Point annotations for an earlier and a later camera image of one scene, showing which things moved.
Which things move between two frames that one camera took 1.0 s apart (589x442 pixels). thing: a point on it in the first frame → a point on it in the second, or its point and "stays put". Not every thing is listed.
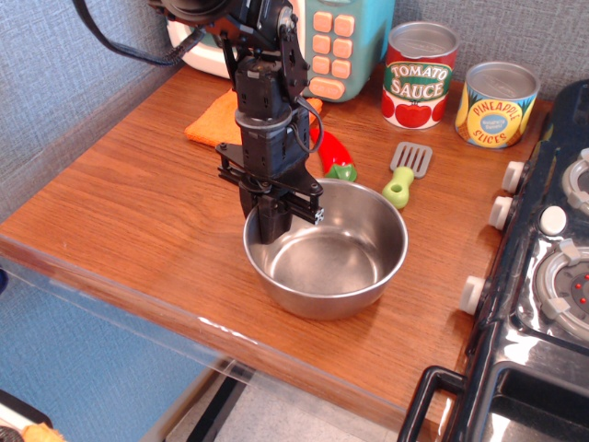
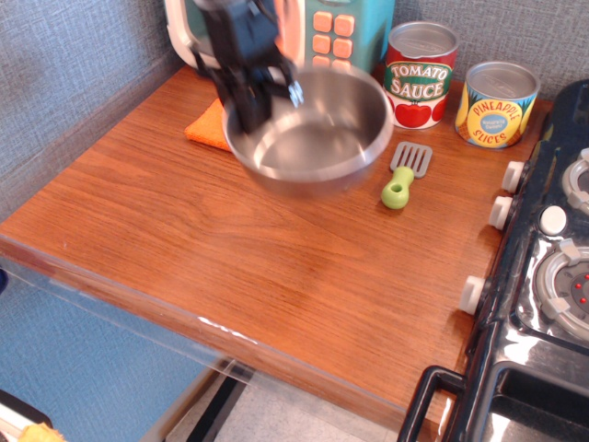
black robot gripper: x=276 y=148 → x=241 y=43
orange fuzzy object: x=40 y=433 stays put
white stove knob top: x=512 y=176 stays put
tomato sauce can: x=420 y=61 stays put
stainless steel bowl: x=336 y=269 → x=343 y=122
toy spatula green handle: x=409 y=160 stays put
